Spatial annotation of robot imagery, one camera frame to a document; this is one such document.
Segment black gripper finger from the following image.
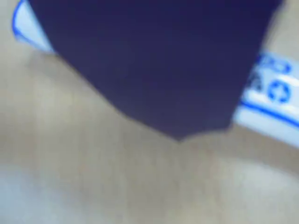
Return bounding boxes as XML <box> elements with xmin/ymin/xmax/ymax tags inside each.
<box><xmin>28</xmin><ymin>0</ymin><xmax>285</xmax><ymax>142</ymax></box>

